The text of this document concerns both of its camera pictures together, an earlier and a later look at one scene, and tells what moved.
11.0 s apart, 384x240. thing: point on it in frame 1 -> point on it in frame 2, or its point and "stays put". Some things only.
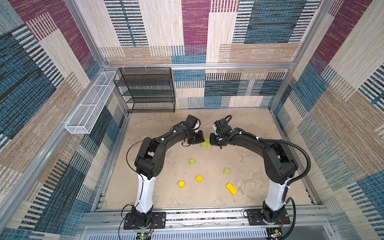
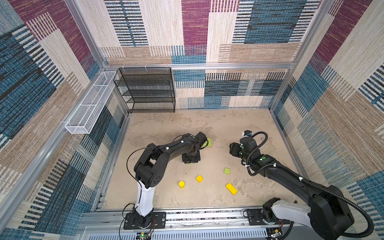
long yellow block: (231, 188) stays put
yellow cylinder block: (182, 184) stays put
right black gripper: (212, 142) -> (234, 149)
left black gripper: (200, 139) -> (198, 158)
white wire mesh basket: (91, 103) stays put
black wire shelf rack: (147, 90) stays put
